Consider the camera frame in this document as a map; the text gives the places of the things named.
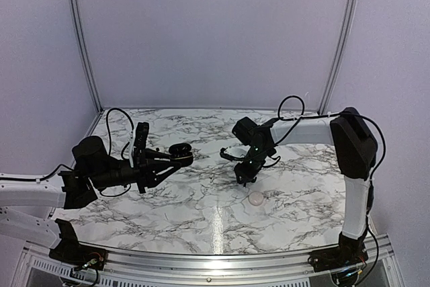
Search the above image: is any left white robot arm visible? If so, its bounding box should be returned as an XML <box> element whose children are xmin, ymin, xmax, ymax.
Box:
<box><xmin>1</xmin><ymin>136</ymin><xmax>193</xmax><ymax>263</ymax></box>

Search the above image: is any black earbud charging case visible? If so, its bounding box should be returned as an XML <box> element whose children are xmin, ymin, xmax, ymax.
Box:
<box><xmin>169</xmin><ymin>142</ymin><xmax>194</xmax><ymax>167</ymax></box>

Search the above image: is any aluminium corner post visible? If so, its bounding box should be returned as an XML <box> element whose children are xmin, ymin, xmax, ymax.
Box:
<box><xmin>317</xmin><ymin>0</ymin><xmax>357</xmax><ymax>114</ymax></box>
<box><xmin>64</xmin><ymin>0</ymin><xmax>103</xmax><ymax>114</ymax></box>

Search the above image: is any left aluminium corner post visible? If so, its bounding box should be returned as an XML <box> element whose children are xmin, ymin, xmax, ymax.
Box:
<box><xmin>64</xmin><ymin>0</ymin><xmax>103</xmax><ymax>114</ymax></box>

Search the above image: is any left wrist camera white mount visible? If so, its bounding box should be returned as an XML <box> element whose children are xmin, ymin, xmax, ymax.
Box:
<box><xmin>128</xmin><ymin>122</ymin><xmax>149</xmax><ymax>169</ymax></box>

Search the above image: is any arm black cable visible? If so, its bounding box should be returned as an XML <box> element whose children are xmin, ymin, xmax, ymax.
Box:
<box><xmin>265</xmin><ymin>95</ymin><xmax>387</xmax><ymax>180</ymax></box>
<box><xmin>0</xmin><ymin>108</ymin><xmax>135</xmax><ymax>198</ymax></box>

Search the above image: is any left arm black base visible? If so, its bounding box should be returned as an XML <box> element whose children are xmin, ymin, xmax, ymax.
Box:
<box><xmin>49</xmin><ymin>219</ymin><xmax>108</xmax><ymax>270</ymax></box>

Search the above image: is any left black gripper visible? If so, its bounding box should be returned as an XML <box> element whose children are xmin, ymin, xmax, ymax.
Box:
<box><xmin>89</xmin><ymin>148</ymin><xmax>181</xmax><ymax>194</ymax></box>

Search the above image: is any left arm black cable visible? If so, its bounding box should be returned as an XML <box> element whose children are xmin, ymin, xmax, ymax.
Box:
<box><xmin>0</xmin><ymin>108</ymin><xmax>135</xmax><ymax>198</ymax></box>

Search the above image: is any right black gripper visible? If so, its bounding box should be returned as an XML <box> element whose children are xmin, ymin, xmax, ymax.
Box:
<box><xmin>233</xmin><ymin>146</ymin><xmax>271</xmax><ymax>184</ymax></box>

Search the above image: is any pink round earbud case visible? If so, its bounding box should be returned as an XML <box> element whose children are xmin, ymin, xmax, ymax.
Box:
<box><xmin>248</xmin><ymin>192</ymin><xmax>265</xmax><ymax>206</ymax></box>

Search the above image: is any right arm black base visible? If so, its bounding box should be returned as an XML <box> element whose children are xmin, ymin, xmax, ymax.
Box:
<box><xmin>308</xmin><ymin>231</ymin><xmax>368</xmax><ymax>272</ymax></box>

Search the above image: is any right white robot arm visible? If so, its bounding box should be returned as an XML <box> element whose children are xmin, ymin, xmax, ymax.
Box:
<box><xmin>220</xmin><ymin>107</ymin><xmax>378</xmax><ymax>265</ymax></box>

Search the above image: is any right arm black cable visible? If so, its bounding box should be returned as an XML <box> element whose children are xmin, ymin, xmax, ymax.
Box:
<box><xmin>265</xmin><ymin>95</ymin><xmax>387</xmax><ymax>180</ymax></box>

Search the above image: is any aluminium front rail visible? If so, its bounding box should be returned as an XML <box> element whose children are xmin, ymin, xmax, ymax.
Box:
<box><xmin>19</xmin><ymin>233</ymin><xmax>394</xmax><ymax>287</ymax></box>

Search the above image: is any right aluminium corner post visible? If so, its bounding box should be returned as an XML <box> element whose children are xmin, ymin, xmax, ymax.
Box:
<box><xmin>317</xmin><ymin>0</ymin><xmax>357</xmax><ymax>114</ymax></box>

